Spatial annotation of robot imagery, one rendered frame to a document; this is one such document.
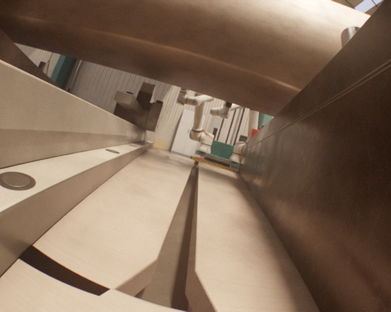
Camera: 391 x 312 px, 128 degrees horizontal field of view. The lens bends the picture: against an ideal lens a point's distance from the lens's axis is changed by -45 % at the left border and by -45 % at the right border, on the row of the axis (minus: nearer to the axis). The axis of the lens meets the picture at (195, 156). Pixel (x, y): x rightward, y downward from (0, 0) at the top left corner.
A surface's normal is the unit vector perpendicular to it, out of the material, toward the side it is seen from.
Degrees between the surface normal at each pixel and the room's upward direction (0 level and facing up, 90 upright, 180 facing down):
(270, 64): 90
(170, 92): 90
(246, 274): 0
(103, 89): 90
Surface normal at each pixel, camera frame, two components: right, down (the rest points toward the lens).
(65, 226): 0.29, -0.95
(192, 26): 0.11, 0.07
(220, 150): -0.33, -0.06
